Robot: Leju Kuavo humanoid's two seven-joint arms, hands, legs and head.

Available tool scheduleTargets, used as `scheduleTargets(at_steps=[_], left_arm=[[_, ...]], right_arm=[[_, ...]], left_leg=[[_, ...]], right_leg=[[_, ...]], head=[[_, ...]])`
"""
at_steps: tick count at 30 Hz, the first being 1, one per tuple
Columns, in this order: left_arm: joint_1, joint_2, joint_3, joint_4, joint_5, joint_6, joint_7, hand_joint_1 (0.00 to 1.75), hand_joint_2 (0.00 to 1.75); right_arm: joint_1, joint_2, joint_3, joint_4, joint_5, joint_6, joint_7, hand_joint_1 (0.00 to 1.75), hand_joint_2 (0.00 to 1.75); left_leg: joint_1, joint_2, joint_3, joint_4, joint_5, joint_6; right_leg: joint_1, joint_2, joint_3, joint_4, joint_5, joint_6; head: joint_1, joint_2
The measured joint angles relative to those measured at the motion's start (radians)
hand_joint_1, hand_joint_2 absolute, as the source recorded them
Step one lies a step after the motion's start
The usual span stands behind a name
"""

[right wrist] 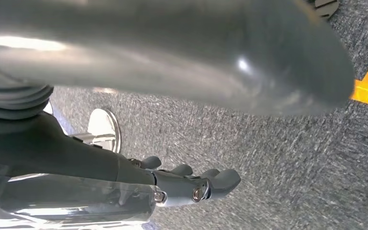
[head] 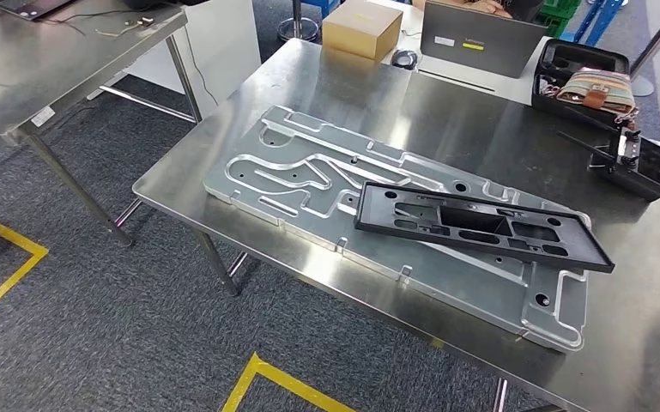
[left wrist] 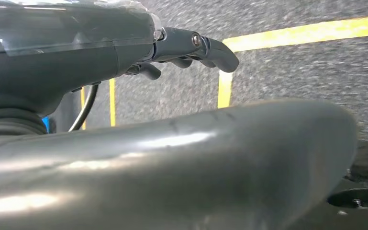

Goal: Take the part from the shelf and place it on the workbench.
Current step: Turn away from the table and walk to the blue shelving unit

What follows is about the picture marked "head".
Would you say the black plastic plate frame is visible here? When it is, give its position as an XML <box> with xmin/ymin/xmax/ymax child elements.
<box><xmin>354</xmin><ymin>180</ymin><xmax>616</xmax><ymax>275</ymax></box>

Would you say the stainless steel workbench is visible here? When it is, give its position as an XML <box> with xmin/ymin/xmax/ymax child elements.
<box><xmin>131</xmin><ymin>38</ymin><xmax>660</xmax><ymax>412</ymax></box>

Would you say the blue metal shelf rack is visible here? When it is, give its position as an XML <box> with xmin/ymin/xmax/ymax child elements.
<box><xmin>572</xmin><ymin>0</ymin><xmax>629</xmax><ymax>46</ymax></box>

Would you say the embossed aluminium panel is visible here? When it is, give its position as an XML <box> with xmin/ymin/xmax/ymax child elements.
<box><xmin>203</xmin><ymin>105</ymin><xmax>592</xmax><ymax>354</ymax></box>

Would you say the brown cardboard box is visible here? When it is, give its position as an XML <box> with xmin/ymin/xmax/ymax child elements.
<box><xmin>321</xmin><ymin>0</ymin><xmax>404</xmax><ymax>62</ymax></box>

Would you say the white desk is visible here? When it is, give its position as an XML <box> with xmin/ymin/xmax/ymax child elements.
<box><xmin>127</xmin><ymin>0</ymin><xmax>263</xmax><ymax>120</ymax></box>

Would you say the blue plastic crate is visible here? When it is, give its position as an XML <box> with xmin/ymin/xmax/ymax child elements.
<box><xmin>300</xmin><ymin>0</ymin><xmax>342</xmax><ymax>18</ymax></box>

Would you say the grey computer case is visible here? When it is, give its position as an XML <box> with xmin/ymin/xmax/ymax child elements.
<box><xmin>419</xmin><ymin>0</ymin><xmax>548</xmax><ymax>80</ymax></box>

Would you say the black open toolbox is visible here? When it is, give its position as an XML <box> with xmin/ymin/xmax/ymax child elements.
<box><xmin>531</xmin><ymin>38</ymin><xmax>638</xmax><ymax>129</ymax></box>

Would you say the striped fabric pouch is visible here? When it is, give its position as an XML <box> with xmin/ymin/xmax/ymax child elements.
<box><xmin>555</xmin><ymin>67</ymin><xmax>638</xmax><ymax>115</ymax></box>

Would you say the green plastic crate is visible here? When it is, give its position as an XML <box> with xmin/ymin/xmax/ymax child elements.
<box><xmin>534</xmin><ymin>0</ymin><xmax>584</xmax><ymax>38</ymax></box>

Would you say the stainless steel table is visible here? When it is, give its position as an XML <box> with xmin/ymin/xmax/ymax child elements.
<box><xmin>0</xmin><ymin>0</ymin><xmax>203</xmax><ymax>248</ymax></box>

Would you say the black radio remote controller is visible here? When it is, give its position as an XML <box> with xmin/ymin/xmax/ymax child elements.
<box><xmin>556</xmin><ymin>127</ymin><xmax>660</xmax><ymax>203</ymax></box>

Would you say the dark laptop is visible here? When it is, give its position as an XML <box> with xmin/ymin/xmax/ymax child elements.
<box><xmin>0</xmin><ymin>0</ymin><xmax>75</xmax><ymax>21</ymax></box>

